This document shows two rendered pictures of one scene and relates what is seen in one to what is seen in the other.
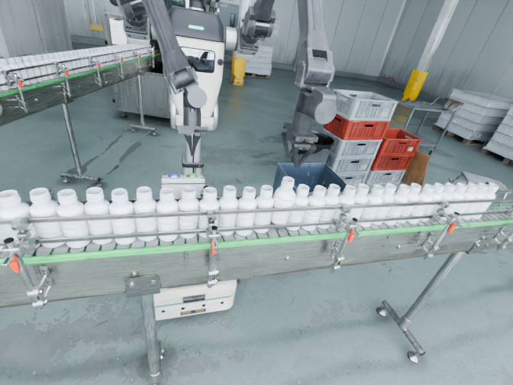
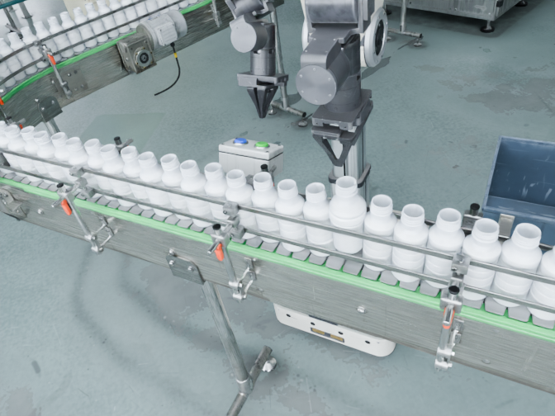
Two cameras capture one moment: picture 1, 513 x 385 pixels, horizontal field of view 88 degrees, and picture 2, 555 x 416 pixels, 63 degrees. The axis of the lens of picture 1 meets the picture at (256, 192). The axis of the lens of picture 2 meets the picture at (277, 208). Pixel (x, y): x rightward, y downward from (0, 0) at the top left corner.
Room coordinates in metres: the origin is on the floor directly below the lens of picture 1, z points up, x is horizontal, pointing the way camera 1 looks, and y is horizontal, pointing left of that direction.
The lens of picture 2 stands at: (0.26, -0.52, 1.71)
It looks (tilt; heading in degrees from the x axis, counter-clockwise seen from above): 41 degrees down; 54
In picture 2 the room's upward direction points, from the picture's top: 10 degrees counter-clockwise
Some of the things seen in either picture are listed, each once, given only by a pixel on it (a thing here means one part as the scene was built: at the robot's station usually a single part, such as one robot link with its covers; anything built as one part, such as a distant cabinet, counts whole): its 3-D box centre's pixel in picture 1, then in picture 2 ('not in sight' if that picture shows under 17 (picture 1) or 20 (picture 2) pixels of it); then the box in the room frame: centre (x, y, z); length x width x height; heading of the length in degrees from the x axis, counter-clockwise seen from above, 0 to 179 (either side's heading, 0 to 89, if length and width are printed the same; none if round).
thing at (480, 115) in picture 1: (478, 118); not in sight; (6.83, -4.90, 0.50); 1.23 x 1.05 x 1.00; 109
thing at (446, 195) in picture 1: (440, 202); not in sight; (0.99, -0.76, 1.08); 0.06 x 0.06 x 0.17
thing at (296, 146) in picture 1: (298, 150); (339, 138); (0.71, -0.10, 1.30); 0.07 x 0.07 x 0.09; 21
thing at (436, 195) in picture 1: (429, 202); not in sight; (0.97, -0.70, 1.08); 0.06 x 0.06 x 0.17
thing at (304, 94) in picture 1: (308, 101); (339, 55); (0.72, -0.09, 1.44); 0.07 x 0.06 x 0.07; 22
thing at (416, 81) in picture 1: (413, 88); not in sight; (9.92, -4.58, 0.55); 0.40 x 0.40 x 1.10; 21
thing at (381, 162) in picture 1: (383, 156); not in sight; (3.50, -1.62, 0.33); 0.61 x 0.41 x 0.22; 114
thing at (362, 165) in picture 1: (343, 158); not in sight; (3.16, -1.00, 0.33); 0.61 x 0.41 x 0.22; 117
